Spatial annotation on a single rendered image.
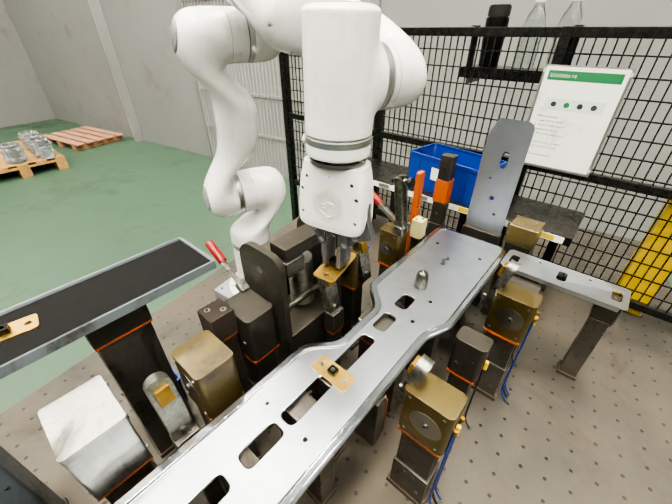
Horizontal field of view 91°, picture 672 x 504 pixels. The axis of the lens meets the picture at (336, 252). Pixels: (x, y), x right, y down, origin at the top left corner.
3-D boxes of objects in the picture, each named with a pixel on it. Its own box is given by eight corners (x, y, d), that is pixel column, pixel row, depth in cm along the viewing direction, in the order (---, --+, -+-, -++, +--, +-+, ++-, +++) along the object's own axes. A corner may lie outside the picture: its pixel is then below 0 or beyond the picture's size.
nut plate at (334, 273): (333, 283, 50) (333, 277, 49) (312, 275, 51) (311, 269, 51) (357, 255, 56) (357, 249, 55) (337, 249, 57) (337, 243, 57)
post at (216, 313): (244, 436, 82) (210, 323, 60) (233, 423, 85) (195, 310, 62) (260, 421, 85) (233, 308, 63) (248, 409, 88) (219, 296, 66)
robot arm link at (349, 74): (354, 120, 47) (294, 128, 43) (359, 3, 39) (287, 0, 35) (391, 135, 41) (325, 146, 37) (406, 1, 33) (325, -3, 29)
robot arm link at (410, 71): (319, 16, 58) (417, 122, 45) (228, 14, 51) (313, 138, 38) (329, -50, 51) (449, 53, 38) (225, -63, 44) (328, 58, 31)
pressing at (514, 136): (500, 235, 105) (536, 123, 85) (464, 223, 111) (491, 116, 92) (500, 234, 105) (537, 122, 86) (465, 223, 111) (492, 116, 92)
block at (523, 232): (502, 322, 114) (538, 232, 94) (480, 311, 119) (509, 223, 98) (510, 309, 119) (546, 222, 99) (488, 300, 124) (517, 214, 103)
